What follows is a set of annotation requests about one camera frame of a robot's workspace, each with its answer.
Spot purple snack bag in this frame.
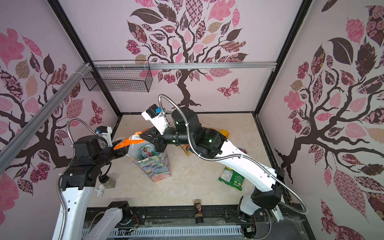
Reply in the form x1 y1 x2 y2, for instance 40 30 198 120
239 148 248 154

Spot small brown black bottle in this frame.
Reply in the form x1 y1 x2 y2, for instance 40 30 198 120
194 199 204 224

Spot orange snack bag with label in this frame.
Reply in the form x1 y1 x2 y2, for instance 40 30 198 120
181 145 192 156

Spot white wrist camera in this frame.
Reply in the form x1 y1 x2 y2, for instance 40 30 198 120
95 126 113 147
141 104 169 135

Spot aluminium rail left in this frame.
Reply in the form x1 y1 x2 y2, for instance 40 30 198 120
1 63 92 173

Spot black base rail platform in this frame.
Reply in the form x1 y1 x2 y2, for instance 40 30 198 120
80 202 315 240

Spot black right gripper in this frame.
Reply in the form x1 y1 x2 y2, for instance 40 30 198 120
140 126 195 153

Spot yellow orange snack bag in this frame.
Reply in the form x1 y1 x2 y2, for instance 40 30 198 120
219 130 230 139

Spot left metal flexible conduit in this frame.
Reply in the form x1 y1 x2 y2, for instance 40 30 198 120
55 117 106 240

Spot aluminium rail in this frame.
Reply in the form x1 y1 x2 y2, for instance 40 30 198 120
94 62 277 70
1 63 92 173

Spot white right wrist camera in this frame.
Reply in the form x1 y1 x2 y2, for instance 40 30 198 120
141 104 169 135

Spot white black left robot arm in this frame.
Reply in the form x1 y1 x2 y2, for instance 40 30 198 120
53 135 128 240

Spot floral paper bag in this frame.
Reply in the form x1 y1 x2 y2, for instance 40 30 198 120
126 141 172 183

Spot green white snack bag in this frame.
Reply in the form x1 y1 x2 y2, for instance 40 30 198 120
218 167 245 191

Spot black wire basket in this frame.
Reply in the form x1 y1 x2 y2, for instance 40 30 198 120
83 60 154 93

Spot orange chips bag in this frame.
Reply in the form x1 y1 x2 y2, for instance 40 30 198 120
114 132 146 150

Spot aluminium rail back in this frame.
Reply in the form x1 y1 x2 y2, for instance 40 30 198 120
94 62 277 70

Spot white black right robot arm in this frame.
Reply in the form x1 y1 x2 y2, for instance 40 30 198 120
140 105 284 222

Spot white slotted cable duct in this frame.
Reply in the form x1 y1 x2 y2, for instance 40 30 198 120
81 225 244 240

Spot teal snack bag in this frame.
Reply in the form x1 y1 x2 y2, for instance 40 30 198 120
139 144 161 160

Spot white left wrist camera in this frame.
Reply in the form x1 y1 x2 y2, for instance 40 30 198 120
95 126 113 147

